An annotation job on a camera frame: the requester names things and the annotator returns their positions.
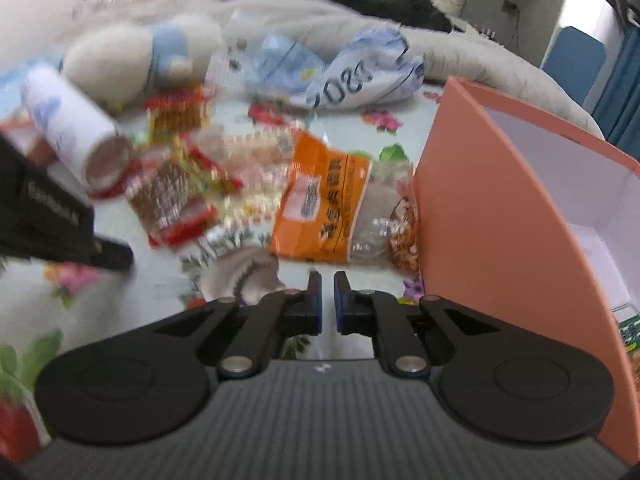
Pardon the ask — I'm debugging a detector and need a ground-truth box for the floral printed plastic cloth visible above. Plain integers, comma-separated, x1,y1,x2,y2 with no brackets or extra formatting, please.
0,72,442,461

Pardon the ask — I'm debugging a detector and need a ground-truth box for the blue curtain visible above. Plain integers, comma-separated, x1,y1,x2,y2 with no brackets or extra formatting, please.
591,25,640,147

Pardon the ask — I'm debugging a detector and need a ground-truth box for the grey quilt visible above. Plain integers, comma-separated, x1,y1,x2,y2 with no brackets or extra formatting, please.
222,0,605,138

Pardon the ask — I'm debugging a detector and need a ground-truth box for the blue covered chair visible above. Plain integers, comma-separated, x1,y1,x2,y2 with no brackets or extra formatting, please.
541,26,609,94

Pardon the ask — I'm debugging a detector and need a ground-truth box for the red round lid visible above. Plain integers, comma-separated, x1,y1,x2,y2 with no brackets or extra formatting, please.
90,177,136,202

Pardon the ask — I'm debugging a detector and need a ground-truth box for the orange nut snack packet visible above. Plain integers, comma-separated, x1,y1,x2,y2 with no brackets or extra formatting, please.
269,129,419,274

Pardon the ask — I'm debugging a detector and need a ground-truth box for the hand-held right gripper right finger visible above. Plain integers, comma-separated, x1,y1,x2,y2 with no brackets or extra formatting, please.
334,271,523,377

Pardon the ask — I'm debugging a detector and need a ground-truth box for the white cylinder canister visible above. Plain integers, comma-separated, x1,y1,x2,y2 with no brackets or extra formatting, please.
21,62,134,194

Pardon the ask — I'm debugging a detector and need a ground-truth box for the blue white plastic bag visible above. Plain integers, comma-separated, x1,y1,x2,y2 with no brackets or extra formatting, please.
246,27,426,112

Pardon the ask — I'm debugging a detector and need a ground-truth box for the red yellow cracker packet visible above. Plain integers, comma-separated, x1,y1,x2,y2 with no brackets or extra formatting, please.
144,86,214,137

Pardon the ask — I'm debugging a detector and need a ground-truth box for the pink cardboard box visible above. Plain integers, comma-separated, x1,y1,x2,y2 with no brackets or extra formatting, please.
412,76,640,463

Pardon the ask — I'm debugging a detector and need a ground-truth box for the brown biscuit packet red trim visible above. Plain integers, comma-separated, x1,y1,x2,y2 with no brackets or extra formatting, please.
124,149,219,249

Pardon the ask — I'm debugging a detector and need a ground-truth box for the green white snack packet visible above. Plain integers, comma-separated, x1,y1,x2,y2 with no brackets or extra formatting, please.
616,304,640,357

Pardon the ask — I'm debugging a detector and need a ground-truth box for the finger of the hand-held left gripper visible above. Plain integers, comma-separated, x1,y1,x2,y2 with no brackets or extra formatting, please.
92,235,135,272

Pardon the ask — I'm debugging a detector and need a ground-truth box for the white blue plush toy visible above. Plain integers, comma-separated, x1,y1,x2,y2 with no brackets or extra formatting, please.
59,12,224,109

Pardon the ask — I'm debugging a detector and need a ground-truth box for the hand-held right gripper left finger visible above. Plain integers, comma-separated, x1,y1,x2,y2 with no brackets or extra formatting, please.
132,271,322,380

